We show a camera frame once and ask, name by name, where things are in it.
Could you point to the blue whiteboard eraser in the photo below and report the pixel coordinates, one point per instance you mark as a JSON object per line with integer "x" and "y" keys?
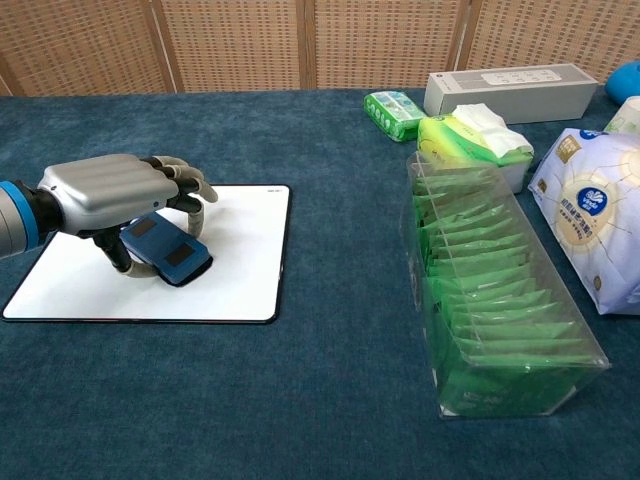
{"x": 170, "y": 252}

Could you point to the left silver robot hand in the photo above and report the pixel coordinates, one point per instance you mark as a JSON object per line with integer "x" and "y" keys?
{"x": 105, "y": 192}

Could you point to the lavender white tissue pack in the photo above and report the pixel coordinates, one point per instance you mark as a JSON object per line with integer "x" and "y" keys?
{"x": 590, "y": 210}

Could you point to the dark teal tablecloth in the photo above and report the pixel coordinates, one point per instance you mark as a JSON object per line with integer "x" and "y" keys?
{"x": 320, "y": 400}

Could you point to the rattan wooden folding screen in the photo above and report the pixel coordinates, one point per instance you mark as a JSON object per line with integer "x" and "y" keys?
{"x": 240, "y": 45}

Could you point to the green pocket tissue pack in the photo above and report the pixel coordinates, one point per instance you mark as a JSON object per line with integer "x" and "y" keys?
{"x": 387, "y": 112}

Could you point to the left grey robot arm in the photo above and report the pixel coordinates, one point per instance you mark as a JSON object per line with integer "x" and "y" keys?
{"x": 12, "y": 220}

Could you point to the grey power strip box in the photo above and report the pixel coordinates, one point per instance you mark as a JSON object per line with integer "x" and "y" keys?
{"x": 500, "y": 100}

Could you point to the yellow-green open tissue pack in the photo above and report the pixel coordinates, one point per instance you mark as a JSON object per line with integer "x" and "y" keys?
{"x": 450, "y": 135}

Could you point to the blue detergent bottle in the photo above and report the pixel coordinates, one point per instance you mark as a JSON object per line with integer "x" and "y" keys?
{"x": 625, "y": 82}

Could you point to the white dry-erase board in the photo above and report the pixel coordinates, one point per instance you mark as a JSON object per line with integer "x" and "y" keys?
{"x": 240, "y": 280}

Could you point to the clear box of green sachets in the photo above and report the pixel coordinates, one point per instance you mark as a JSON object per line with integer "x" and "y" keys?
{"x": 500, "y": 300}

